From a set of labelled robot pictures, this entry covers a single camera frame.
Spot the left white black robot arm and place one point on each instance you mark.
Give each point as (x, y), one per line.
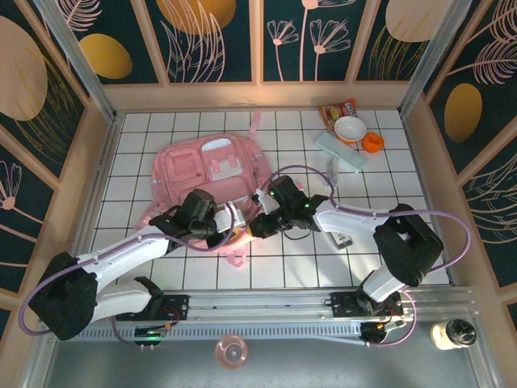
(121, 250)

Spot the small black white card box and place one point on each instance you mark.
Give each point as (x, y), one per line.
(342, 240)

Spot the circuit board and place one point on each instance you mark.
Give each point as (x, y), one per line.
(149, 334)
(377, 329)

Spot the pink backpack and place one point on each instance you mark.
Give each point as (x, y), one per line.
(190, 169)

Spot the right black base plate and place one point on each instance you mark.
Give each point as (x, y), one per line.
(343, 305)

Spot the pale blue pencil case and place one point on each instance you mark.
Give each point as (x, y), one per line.
(343, 153)

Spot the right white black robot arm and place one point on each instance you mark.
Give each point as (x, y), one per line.
(347, 220)

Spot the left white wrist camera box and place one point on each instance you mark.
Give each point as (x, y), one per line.
(230, 218)

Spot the aluminium rail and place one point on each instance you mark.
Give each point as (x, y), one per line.
(258, 301)

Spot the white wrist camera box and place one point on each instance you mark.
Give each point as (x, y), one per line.
(230, 218)
(266, 202)

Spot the right circuit board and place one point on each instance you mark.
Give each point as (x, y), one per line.
(377, 329)

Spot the white orange bowl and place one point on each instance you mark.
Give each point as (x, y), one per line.
(350, 129)

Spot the left circuit board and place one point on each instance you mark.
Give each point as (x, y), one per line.
(149, 334)

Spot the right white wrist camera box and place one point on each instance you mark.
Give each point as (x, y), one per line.
(266, 202)

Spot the white bottle black cap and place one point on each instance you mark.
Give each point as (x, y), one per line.
(452, 334)

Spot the clear pack of pens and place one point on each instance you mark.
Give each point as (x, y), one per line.
(333, 171)

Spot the aluminium frame post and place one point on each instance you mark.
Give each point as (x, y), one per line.
(431, 60)
(78, 60)

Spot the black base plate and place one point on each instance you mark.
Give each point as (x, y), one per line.
(343, 305)
(177, 307)

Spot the orange snack packet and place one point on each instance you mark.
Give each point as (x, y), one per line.
(333, 109)

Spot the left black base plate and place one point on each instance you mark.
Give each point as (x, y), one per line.
(177, 307)

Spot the pink round cup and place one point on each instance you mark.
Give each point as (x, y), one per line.
(231, 351)

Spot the orange crumpled toy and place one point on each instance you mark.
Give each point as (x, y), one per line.
(372, 143)

